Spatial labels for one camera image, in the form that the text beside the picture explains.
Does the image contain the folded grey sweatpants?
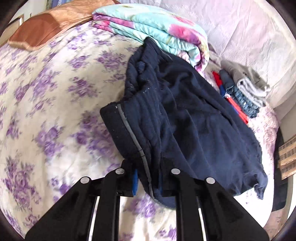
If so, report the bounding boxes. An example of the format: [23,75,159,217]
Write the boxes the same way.
[221,60,270,108]

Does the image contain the navy blue pants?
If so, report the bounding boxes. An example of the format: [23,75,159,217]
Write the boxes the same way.
[100,37,268,209]

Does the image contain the brown satin pillow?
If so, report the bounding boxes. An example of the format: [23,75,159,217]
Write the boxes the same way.
[8,0,119,51]

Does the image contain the folded blue jeans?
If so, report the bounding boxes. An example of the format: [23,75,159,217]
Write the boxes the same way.
[219,70,259,118]

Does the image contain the white lace headboard cover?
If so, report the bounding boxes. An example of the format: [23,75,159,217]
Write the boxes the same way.
[120,0,296,108]

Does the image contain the floral turquoise folded quilt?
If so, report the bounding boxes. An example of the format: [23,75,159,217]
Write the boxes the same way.
[92,4,210,72]

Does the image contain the beige checked curtain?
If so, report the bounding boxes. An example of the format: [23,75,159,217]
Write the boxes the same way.
[278,136,296,180]

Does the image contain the red blue folded garment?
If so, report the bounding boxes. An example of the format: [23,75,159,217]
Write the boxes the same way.
[212,71,248,125]

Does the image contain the purple floral bedspread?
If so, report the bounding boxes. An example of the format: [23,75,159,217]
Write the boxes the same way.
[0,20,280,241]

